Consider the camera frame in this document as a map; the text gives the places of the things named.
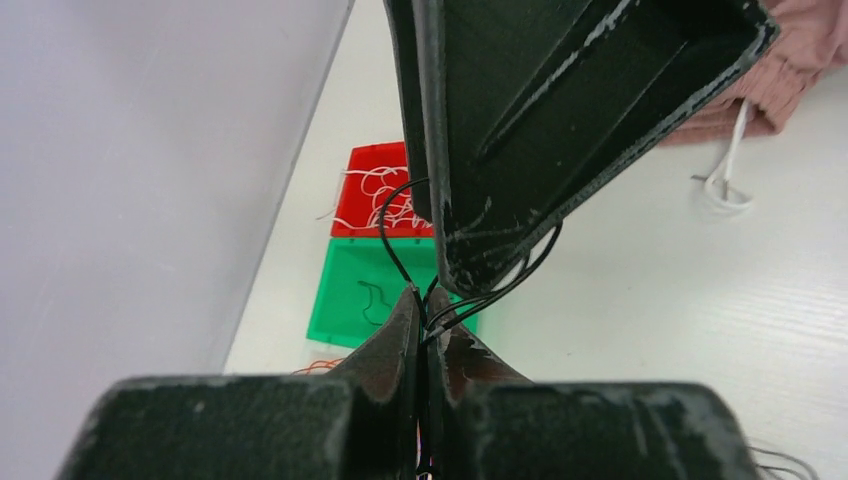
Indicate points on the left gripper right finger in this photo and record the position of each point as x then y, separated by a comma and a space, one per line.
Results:
486, 420

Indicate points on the pink cloth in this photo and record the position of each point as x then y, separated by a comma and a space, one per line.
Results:
811, 45

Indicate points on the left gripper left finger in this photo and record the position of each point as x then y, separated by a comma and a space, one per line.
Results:
356, 421

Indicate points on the green plastic bin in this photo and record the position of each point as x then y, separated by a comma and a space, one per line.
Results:
358, 288

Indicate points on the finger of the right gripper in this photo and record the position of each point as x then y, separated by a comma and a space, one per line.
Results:
539, 104
414, 33

